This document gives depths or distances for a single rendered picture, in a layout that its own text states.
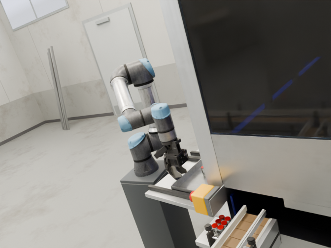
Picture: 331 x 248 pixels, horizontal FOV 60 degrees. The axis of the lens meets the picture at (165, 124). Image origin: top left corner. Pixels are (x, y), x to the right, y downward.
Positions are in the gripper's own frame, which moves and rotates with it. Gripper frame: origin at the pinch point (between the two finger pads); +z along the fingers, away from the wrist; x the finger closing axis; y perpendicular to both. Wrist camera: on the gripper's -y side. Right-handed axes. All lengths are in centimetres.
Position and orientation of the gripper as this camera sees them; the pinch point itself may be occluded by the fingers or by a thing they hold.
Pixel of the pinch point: (177, 178)
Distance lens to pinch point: 133.2
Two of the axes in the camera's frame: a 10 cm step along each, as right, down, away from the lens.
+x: 6.4, -4.1, 6.6
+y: 7.2, 0.2, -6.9
